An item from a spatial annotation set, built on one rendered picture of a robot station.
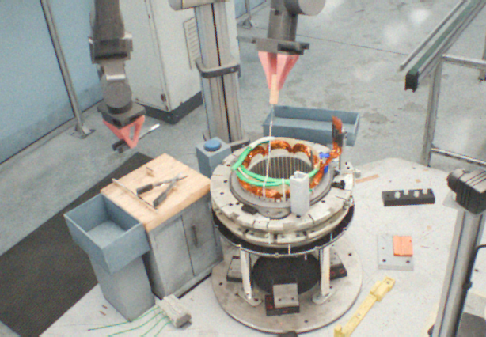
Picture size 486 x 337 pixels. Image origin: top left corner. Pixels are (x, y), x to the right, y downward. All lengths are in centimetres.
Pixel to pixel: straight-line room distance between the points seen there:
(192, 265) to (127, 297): 18
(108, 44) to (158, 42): 228
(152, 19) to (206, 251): 215
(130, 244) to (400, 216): 78
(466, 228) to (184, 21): 292
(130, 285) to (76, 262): 146
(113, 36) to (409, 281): 91
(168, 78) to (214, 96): 192
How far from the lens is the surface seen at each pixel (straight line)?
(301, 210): 111
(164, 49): 341
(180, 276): 138
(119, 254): 122
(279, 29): 106
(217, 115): 162
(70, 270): 274
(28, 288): 274
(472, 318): 136
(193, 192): 126
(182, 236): 131
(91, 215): 134
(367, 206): 163
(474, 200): 74
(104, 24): 107
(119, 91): 109
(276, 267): 145
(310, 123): 154
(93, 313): 145
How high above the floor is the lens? 183
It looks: 36 degrees down
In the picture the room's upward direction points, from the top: 7 degrees counter-clockwise
